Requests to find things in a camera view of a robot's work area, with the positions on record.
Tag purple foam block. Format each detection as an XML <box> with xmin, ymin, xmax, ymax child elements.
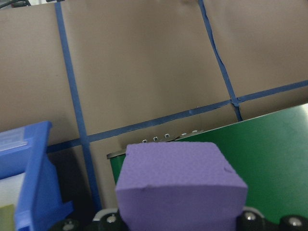
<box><xmin>115</xmin><ymin>141</ymin><xmax>248</xmax><ymax>231</ymax></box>

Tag yellow foam block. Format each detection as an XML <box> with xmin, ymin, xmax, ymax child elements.
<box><xmin>0</xmin><ymin>204</ymin><xmax>16</xmax><ymax>231</ymax></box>

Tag green conveyor belt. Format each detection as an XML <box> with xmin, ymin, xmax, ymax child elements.
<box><xmin>106</xmin><ymin>103</ymin><xmax>308</xmax><ymax>221</ymax></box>

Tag blue plastic bin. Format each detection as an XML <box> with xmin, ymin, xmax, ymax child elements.
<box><xmin>0</xmin><ymin>121</ymin><xmax>74</xmax><ymax>231</ymax></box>

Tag white foam sheet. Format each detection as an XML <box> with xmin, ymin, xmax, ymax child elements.
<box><xmin>0</xmin><ymin>173</ymin><xmax>25</xmax><ymax>208</ymax></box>

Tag black looped cables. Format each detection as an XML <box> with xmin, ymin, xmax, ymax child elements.
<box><xmin>0</xmin><ymin>0</ymin><xmax>31</xmax><ymax>9</ymax></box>

